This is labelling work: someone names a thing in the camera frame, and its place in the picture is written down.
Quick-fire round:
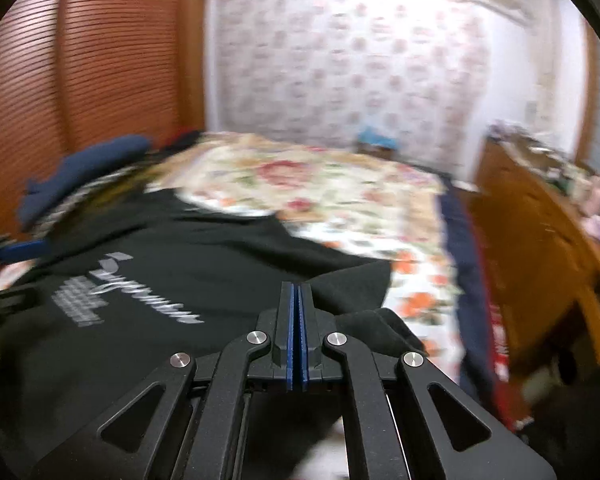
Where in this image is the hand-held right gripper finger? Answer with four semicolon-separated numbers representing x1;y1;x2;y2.
30;282;295;480
296;283;557;480

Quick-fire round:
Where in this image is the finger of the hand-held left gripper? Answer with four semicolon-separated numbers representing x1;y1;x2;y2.
0;287;40;332
0;236;49;267

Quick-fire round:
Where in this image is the black printed t-shirt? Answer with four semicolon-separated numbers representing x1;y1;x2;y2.
0;187;427;480

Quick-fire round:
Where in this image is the grey striped cloth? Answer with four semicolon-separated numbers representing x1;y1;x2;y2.
34;172;148;242

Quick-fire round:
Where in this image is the navy folded cloth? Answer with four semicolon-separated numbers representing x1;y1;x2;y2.
19;135;152;228

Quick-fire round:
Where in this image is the beige rose-print quilt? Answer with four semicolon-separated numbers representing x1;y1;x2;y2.
147;132;447;261

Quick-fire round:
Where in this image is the navy blanket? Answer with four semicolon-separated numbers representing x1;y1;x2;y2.
439;175;497;402

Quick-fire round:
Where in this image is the red printed cloth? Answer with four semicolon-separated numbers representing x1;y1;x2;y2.
484;300;517;432

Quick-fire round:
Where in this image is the wooden louvered wardrobe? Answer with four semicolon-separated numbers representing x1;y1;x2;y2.
0;0;210;243

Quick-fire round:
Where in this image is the brown box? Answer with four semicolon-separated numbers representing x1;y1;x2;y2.
355;143;397;160

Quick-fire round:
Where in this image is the blue cloth item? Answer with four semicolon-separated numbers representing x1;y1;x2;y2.
357;122;399;151

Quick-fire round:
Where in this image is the wooden dresser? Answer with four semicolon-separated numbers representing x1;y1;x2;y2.
467;136;600;387

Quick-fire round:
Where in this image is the clutter of small dresser items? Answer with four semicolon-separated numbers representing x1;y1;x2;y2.
487;120;600;257

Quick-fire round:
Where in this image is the floral wall cloth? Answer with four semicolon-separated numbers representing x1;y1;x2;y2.
207;0;497;182

